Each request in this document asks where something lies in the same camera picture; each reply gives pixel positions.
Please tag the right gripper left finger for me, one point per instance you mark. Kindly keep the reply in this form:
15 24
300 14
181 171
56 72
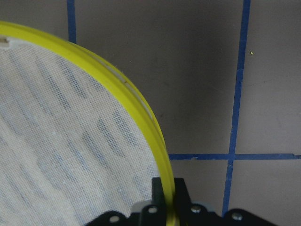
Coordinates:
151 212

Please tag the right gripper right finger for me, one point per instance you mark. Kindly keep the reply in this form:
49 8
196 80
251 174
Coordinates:
189 213

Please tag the yellow steamer layer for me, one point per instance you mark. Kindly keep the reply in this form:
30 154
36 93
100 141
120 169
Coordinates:
131 99

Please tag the white steamer cloth liner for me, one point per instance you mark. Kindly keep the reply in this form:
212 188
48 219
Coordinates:
65 131

